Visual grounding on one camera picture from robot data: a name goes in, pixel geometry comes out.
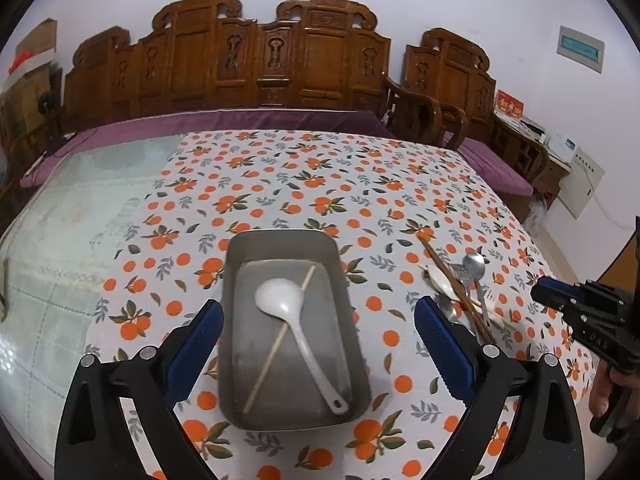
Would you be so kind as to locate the long purple seat cushion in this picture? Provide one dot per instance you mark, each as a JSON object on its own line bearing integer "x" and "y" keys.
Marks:
{"x": 250, "y": 120}

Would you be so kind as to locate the grey wall panel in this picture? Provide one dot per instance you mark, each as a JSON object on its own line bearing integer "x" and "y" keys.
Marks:
{"x": 580, "y": 50}

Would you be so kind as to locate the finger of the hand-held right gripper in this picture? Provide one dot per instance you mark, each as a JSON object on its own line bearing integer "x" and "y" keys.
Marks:
{"x": 550, "y": 290}

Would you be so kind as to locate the red desk calendar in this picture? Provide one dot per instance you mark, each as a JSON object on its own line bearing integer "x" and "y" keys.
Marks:
{"x": 509, "y": 104}

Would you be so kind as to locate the white and blue box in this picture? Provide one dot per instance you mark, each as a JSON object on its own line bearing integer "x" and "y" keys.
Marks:
{"x": 562, "y": 147}

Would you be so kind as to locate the white plastic bag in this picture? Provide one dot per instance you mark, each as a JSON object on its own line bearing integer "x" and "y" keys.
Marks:
{"x": 539, "y": 210}

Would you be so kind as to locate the carved wooden armchair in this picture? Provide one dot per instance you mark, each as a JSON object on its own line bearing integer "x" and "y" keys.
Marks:
{"x": 450, "y": 70}

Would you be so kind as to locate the white plastic fork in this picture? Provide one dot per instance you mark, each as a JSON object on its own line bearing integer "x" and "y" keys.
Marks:
{"x": 488, "y": 300}

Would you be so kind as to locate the carved wooden sofa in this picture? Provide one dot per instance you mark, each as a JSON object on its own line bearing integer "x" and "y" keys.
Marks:
{"x": 200, "y": 60}

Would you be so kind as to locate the purple armchair cushion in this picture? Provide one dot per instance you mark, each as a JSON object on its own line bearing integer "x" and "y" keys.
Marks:
{"x": 495, "y": 165}

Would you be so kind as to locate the brown cardboard box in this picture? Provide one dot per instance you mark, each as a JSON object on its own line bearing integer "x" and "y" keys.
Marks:
{"x": 617, "y": 260}

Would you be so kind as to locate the wooden side table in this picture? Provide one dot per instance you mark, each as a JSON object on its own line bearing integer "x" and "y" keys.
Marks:
{"x": 542, "y": 170}

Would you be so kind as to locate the person's right hand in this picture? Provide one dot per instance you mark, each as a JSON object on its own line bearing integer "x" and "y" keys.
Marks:
{"x": 599, "y": 390}

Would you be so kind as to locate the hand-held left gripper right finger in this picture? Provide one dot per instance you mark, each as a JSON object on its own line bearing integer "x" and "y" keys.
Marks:
{"x": 445, "y": 345}

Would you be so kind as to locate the orange print tablecloth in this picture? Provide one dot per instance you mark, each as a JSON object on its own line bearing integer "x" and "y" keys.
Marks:
{"x": 300, "y": 195}

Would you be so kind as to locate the metal spoon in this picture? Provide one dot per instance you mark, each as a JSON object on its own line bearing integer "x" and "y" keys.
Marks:
{"x": 445, "y": 306}
{"x": 474, "y": 262}

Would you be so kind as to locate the stack of papers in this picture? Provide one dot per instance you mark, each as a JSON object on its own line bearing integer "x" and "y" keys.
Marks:
{"x": 527, "y": 127}

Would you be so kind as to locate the stacked cardboard boxes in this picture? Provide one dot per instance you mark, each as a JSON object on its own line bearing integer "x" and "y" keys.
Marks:
{"x": 25, "y": 85}

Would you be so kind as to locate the grey metal tray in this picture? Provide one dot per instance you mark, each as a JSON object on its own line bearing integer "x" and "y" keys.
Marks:
{"x": 332, "y": 310}

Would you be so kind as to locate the white electrical box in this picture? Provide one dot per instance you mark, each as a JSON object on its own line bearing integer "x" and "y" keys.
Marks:
{"x": 582, "y": 180}

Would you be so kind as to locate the dark brown chopstick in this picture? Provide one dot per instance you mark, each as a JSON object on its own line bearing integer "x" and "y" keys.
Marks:
{"x": 450, "y": 272}
{"x": 440, "y": 265}

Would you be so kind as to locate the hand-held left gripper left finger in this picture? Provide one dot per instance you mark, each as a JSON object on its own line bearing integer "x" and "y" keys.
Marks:
{"x": 197, "y": 345}

